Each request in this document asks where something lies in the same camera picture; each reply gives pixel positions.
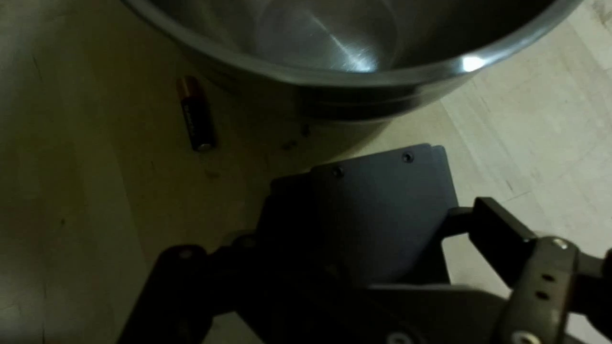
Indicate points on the dark metal plate with screws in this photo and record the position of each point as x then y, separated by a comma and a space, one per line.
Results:
383, 210

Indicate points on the stainless steel mixing bowl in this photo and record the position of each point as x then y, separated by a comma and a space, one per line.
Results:
357, 38

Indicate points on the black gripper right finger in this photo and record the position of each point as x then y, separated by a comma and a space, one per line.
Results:
510, 244

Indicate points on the black copper-top battery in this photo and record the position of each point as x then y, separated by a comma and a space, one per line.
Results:
196, 114

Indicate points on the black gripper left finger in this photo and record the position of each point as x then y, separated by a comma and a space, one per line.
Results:
179, 298

